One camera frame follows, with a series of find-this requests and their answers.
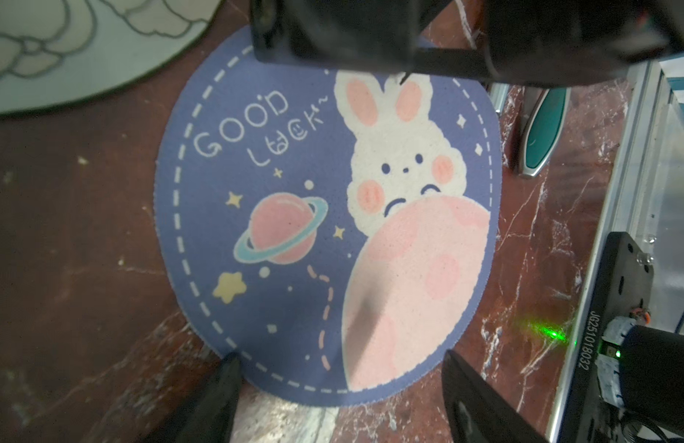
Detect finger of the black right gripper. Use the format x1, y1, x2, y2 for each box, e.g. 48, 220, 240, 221
441, 350, 546, 442

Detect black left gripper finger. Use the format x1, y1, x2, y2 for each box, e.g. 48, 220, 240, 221
142, 354, 243, 442

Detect aluminium front frame rail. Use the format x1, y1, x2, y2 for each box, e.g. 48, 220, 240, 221
547, 57, 684, 442

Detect green sketch round coaster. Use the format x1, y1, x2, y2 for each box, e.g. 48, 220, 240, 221
0, 0, 220, 114

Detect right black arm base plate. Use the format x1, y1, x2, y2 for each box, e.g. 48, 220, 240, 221
557, 232, 654, 442

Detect purple bunny round coaster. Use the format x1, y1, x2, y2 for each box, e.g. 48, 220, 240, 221
155, 28, 502, 406

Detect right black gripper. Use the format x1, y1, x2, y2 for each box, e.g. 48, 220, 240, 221
251, 0, 684, 86

